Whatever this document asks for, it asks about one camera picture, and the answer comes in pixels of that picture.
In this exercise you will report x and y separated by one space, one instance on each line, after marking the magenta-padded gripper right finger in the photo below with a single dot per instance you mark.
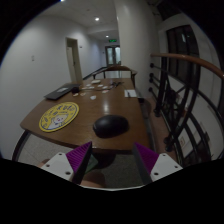
163 166

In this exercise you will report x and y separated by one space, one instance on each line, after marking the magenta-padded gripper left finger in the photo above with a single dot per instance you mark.
60 165

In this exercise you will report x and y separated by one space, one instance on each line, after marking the black computer mouse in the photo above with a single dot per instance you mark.
110 126

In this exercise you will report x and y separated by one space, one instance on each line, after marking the round yellow cartoon mouse pad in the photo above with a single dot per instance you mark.
59 116

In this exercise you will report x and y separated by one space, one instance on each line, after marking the small beige card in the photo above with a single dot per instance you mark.
75 94
82 94

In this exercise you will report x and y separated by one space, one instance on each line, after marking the black closed laptop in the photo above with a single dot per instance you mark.
60 92

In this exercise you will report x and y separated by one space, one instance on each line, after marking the small white card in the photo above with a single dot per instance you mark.
93 97

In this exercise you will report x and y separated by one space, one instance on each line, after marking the small black box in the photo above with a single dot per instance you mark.
75 89

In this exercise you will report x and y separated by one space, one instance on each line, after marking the white notepad with pen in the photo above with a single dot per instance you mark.
130 93

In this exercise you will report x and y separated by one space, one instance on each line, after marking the small red-white card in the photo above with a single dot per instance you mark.
105 91

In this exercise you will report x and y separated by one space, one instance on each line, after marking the white flat paper box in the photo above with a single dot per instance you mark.
95 81

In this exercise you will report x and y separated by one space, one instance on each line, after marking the open white side door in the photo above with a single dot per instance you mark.
77 61

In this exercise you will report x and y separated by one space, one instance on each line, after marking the wooden armchair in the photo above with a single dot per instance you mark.
116 68

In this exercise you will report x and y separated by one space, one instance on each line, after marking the wooden-topped black metal railing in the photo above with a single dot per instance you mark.
186 58

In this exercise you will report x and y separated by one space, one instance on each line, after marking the dark framed window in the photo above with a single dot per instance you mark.
181 53

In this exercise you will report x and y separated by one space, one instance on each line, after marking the glass double door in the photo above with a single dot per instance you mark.
113 55

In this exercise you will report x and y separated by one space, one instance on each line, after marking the green exit sign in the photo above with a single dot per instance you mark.
113 40

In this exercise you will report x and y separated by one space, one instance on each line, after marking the white wall switch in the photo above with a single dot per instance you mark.
32 58

